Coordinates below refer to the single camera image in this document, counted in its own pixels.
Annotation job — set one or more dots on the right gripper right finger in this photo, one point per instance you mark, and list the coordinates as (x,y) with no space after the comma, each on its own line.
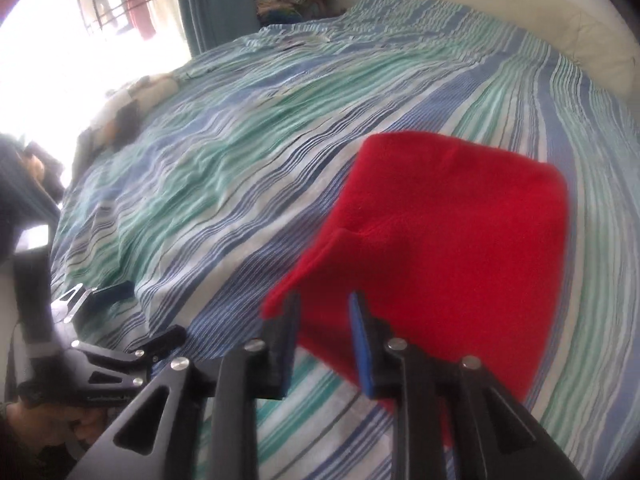
(449,413)

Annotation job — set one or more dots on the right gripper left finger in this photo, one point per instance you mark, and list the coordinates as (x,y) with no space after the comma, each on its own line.
(157,435)

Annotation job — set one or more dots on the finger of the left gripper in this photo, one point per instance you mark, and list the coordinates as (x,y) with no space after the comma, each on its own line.
(160,345)
(79,302)

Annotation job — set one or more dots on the red sweater with white print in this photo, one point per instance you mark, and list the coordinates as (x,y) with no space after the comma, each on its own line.
(460,247)

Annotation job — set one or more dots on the person's left hand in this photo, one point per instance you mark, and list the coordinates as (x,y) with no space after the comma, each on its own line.
(53,424)

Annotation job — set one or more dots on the striped blue green bedspread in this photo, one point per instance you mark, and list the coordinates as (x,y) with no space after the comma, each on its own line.
(231,178)

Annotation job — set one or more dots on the patchwork cushion bench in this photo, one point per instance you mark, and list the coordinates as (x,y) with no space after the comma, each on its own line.
(120,122)

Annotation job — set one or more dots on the red hanging garment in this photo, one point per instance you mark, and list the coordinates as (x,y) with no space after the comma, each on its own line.
(140,17)

